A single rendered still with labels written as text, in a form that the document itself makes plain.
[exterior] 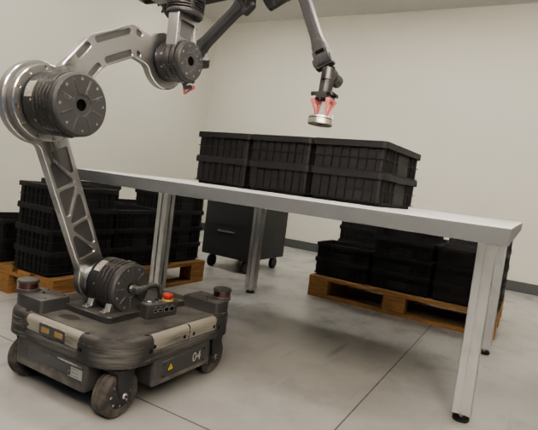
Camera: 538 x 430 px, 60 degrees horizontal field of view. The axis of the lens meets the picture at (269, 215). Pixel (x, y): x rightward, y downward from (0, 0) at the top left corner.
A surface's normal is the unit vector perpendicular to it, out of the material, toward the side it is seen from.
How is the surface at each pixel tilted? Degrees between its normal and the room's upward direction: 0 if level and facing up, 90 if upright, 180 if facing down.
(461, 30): 90
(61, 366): 90
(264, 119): 90
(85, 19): 90
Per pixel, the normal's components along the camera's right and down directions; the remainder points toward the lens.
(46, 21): 0.87, 0.14
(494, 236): -0.49, 0.00
